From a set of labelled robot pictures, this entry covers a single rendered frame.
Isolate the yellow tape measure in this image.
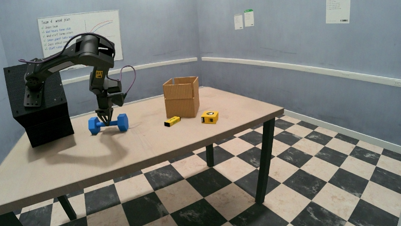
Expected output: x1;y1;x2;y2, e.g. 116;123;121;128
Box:
201;111;218;124

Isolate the blue dumbbell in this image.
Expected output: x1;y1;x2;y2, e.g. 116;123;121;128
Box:
88;113;129;134

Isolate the open brown cardboard box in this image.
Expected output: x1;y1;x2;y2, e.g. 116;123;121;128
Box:
163;77;200;118

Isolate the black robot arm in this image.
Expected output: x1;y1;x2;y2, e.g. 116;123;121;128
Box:
24;35;125;108

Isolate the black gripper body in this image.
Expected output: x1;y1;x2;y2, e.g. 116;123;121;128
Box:
95;94;113;114

